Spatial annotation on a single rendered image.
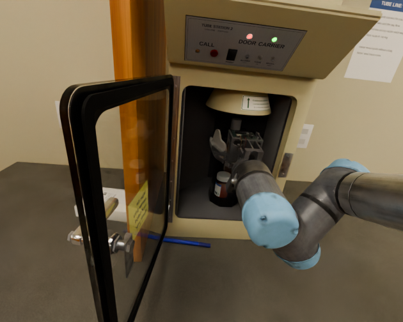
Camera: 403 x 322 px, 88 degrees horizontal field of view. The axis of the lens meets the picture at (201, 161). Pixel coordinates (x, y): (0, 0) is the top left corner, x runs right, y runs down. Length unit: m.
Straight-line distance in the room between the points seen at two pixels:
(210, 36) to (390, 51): 0.91
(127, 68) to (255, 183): 0.28
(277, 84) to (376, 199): 0.29
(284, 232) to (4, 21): 1.09
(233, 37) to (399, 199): 0.32
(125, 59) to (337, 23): 0.33
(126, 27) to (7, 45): 0.77
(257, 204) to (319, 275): 0.42
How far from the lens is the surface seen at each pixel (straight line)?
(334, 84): 1.08
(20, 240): 0.77
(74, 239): 0.31
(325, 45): 0.45
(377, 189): 0.37
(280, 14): 0.39
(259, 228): 0.31
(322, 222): 0.42
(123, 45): 0.39
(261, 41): 0.41
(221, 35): 0.40
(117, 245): 0.29
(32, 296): 0.63
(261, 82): 0.49
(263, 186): 0.35
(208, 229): 0.65
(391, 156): 1.39
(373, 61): 1.16
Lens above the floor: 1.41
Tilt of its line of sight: 25 degrees down
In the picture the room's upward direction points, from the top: 6 degrees clockwise
